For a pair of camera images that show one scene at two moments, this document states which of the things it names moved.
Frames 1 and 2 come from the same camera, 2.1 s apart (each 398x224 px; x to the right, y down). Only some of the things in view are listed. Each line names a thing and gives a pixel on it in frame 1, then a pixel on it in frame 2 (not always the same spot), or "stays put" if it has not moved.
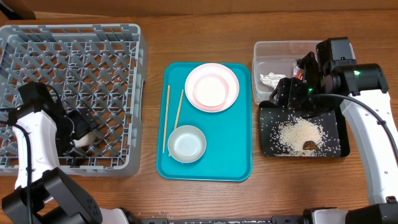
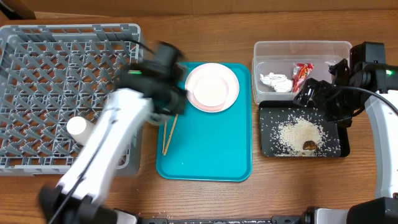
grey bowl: x=186 y=144 -> x=156 y=117
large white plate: x=212 y=87 stays put
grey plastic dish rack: x=99 y=69 stays put
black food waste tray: x=283 y=132 stays put
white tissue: x=271 y=79 stays put
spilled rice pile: x=294 y=132 stays put
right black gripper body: x=286 y=90 -> x=315 y=94
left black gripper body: x=82 y=124 -> x=171 y=101
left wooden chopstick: x=166 y=119 stays put
